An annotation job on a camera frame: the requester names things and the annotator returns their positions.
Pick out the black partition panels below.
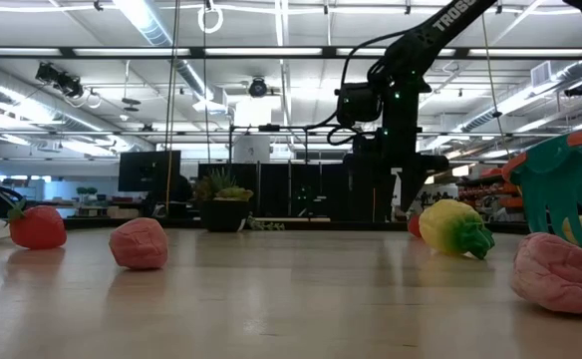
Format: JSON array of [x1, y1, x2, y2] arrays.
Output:
[[198, 162, 352, 223]]

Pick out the black standing monitor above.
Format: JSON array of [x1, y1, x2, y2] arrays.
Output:
[[118, 150, 182, 193]]

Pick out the black background rig frame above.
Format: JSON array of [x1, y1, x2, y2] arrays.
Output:
[[228, 123, 310, 220]]

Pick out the red toy strawberry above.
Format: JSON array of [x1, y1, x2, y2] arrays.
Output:
[[4, 201, 68, 251], [407, 212, 425, 239]]

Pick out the white cable ring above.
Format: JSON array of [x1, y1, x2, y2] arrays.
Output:
[[196, 0, 225, 35]]

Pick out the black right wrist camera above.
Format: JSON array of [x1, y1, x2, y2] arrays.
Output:
[[335, 82, 385, 127]]

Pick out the black aluminium table frame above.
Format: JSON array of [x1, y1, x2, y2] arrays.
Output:
[[64, 217, 531, 233]]

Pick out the black ceiling-mounted camera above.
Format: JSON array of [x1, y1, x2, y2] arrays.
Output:
[[35, 62, 86, 100], [247, 77, 269, 99]]

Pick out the yellow hanging cable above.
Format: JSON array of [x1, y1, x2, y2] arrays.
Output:
[[163, 0, 181, 213]]

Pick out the teal basket with orange rim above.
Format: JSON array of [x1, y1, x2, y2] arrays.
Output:
[[500, 127, 582, 256]]

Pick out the shelf with orange bins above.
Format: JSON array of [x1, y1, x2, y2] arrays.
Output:
[[457, 167, 526, 223]]

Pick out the succulent in black pot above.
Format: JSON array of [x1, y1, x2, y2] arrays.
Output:
[[193, 168, 286, 233]]

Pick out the black overhead frame bar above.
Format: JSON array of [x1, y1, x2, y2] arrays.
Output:
[[0, 45, 582, 61]]

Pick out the silver ventilation duct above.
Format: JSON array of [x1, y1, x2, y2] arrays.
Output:
[[111, 0, 217, 101]]

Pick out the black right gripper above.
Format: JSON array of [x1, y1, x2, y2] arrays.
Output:
[[343, 127, 449, 223]]

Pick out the pink crinkled toy produce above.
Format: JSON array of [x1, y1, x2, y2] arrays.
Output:
[[510, 231, 582, 317], [108, 216, 169, 271]]

